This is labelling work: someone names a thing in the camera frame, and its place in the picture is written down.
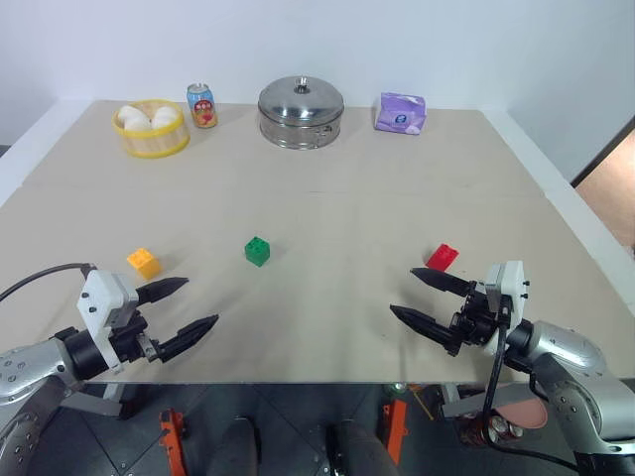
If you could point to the red toy brick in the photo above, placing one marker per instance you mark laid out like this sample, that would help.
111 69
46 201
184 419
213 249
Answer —
442 256

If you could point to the purple tissue pack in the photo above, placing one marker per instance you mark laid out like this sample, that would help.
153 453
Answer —
401 116

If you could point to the brown wooden board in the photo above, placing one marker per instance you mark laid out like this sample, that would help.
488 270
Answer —
612 203

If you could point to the green toy brick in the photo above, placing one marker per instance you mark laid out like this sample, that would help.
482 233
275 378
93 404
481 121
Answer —
257 251

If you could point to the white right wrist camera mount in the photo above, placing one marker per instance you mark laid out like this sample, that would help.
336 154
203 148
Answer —
513 283

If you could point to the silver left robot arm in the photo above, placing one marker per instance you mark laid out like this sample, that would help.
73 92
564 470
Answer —
30 362

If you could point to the white steamed bun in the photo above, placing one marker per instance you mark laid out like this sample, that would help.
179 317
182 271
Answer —
165 117
133 118

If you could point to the yellow-rimmed steamer basket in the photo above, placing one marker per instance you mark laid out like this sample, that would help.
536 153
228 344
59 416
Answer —
154 141

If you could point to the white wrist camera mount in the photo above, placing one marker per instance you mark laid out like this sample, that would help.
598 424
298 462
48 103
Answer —
104 292
513 283

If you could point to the red cans cluster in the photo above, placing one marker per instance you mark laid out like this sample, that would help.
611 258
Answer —
506 430

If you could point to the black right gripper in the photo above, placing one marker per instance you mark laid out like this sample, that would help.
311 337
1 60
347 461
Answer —
476 324

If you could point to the yellow toy brick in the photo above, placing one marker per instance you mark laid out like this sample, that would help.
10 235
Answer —
145 263

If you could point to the orange table clamp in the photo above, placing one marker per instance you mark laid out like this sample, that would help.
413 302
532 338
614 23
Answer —
395 429
172 439

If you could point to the pink round dish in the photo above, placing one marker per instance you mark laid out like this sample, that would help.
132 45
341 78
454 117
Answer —
523 412

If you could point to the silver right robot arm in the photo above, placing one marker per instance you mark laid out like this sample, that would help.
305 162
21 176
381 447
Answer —
570 347

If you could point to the grey table bracket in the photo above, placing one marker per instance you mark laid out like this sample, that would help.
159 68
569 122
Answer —
96 402
461 402

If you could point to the printed drink can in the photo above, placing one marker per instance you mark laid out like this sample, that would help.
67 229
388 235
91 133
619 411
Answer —
202 106

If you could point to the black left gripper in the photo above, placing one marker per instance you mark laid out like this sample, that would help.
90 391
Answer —
129 338

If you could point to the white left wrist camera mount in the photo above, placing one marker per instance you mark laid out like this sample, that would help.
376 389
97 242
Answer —
104 292

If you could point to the stainless steel pot lid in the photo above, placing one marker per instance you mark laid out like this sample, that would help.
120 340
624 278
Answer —
300 101

